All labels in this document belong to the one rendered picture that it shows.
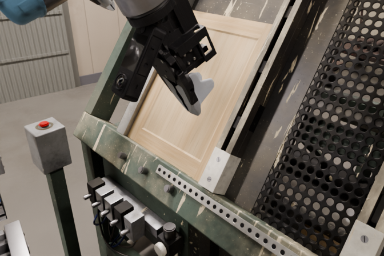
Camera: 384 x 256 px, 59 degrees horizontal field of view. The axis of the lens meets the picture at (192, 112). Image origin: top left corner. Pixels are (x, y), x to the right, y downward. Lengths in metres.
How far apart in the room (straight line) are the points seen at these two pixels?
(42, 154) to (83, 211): 1.05
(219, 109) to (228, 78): 0.11
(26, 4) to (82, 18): 3.85
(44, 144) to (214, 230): 0.75
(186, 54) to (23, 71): 3.75
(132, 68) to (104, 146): 0.95
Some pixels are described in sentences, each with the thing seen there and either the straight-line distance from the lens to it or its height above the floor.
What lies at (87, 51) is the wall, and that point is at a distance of 4.37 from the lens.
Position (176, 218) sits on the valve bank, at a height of 0.79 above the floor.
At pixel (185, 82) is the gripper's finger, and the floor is 1.39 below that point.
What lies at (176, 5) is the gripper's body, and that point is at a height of 1.50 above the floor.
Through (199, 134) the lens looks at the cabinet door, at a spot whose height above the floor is 1.00.
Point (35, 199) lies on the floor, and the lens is 2.64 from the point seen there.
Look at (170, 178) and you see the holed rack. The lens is 1.14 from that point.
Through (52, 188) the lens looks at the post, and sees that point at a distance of 1.59.
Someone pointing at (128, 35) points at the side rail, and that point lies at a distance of 1.55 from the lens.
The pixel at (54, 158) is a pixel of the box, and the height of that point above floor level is 0.81.
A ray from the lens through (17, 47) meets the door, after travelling 4.14.
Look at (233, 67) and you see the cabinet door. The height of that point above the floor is 1.20.
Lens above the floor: 1.58
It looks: 26 degrees down
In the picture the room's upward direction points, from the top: straight up
